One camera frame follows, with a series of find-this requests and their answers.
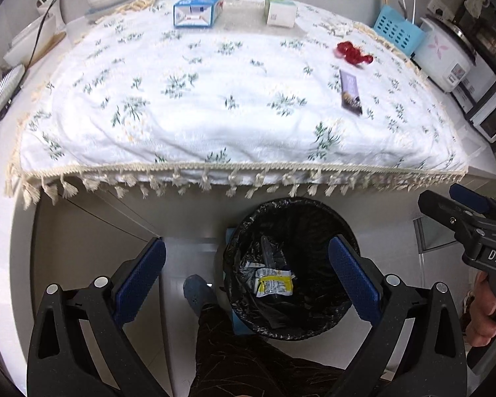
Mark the white paper cup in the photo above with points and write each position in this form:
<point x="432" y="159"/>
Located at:
<point x="53" y="6"/>

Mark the clear bubble wrap sheet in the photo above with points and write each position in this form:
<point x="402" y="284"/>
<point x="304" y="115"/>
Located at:
<point x="244" y="16"/>

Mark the crumpled white rag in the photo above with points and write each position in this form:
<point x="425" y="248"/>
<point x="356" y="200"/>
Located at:
<point x="477" y="0"/>

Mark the yellow sauce packet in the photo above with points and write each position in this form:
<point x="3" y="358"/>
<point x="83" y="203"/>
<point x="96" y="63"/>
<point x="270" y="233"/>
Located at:
<point x="272" y="285"/>

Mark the white rice cooker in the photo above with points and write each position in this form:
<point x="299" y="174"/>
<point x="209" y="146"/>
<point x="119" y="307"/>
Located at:
<point x="438" y="49"/>

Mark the purple snack wrapper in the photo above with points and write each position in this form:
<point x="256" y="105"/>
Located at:
<point x="350" y="91"/>

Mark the bin with black bag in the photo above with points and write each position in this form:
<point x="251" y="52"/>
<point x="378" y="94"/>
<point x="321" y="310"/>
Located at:
<point x="314" y="231"/>

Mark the blue striped plate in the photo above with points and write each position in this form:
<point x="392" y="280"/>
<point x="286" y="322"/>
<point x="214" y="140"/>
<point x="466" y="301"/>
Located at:
<point x="2" y="91"/>

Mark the blue milk carton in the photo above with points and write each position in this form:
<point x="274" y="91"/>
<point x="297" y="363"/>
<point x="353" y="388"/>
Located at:
<point x="198" y="10"/>

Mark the grey cabinet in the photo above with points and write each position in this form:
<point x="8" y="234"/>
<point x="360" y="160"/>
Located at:
<point x="86" y="256"/>

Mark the white tissue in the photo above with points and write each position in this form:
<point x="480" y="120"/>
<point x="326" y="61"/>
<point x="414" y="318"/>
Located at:
<point x="337" y="28"/>

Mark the white toaster oven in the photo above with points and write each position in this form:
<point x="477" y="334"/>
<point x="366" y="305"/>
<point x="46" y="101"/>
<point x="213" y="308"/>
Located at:
<point x="494" y="115"/>

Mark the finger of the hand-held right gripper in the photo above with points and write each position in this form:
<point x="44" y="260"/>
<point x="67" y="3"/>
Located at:
<point x="442" y="209"/>
<point x="471" y="200"/>

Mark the light blue utensil basket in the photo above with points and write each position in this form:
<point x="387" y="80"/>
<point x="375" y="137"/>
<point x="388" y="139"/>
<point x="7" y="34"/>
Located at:
<point x="396" y="29"/>

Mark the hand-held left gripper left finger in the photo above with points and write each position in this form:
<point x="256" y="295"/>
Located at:
<point x="142" y="277"/>

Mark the red wrapper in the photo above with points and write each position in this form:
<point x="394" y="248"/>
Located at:
<point x="349" y="51"/>

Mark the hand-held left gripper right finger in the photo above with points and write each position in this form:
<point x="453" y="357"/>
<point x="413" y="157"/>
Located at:
<point x="353" y="281"/>

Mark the green and white box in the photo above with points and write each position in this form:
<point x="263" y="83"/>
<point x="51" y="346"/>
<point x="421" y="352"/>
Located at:
<point x="281" y="14"/>

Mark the dark metal rack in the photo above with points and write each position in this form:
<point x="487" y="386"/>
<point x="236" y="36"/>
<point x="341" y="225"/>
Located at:
<point x="492" y="37"/>

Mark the white wall outlet with plug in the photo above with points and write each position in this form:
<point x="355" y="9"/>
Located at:
<point x="438" y="6"/>

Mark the round wooden trivet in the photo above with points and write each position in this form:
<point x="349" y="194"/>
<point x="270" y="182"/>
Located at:
<point x="56" y="41"/>

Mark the blue slipper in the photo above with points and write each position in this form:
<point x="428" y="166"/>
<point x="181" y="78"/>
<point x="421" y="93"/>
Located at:
<point x="198" y="293"/>

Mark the white floral tablecloth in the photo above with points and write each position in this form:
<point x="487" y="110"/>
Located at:
<point x="210" y="103"/>

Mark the person's right hand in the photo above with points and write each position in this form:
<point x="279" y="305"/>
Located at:
<point x="479" y="318"/>

